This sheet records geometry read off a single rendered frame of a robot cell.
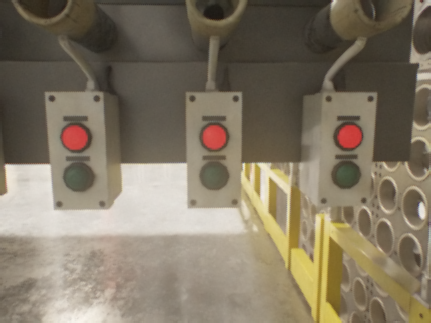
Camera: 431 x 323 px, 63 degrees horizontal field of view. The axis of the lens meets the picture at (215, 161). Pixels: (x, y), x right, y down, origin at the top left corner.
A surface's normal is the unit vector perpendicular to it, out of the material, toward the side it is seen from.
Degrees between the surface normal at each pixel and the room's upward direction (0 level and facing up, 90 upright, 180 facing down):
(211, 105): 90
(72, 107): 90
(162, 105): 90
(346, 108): 90
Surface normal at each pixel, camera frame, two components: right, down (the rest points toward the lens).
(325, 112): 0.04, 0.15
